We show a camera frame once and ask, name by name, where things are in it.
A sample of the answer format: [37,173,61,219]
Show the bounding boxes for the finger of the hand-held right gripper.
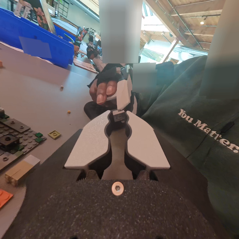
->
[116,80,132,110]
[124,96,138,115]

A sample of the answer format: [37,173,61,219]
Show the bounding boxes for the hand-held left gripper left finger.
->
[64,110,114,179]

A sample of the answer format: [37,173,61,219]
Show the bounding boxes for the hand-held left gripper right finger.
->
[124,111,171,179]

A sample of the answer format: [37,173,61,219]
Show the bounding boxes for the grey square toy brick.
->
[113,110,126,123]

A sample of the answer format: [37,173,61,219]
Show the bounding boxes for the olive square toy tile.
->
[48,130,61,140]

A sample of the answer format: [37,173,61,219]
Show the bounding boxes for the toy brick building model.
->
[0,107,47,209]

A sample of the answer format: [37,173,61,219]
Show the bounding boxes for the person's right hand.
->
[89,63,122,105]

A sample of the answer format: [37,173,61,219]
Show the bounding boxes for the person's dark green hoodie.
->
[141,55,239,236]

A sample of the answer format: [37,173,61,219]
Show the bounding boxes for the flat printed booklet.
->
[73,58,99,73]

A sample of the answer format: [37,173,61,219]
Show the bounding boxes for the green plant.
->
[74,28,83,53]

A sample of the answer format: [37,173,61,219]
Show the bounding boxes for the tan white toy brick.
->
[5,155,41,187]

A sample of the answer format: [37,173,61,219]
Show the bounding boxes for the printed instruction booklets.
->
[14,0,56,34]

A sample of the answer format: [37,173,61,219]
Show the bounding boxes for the blue plastic bin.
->
[0,7,75,68]

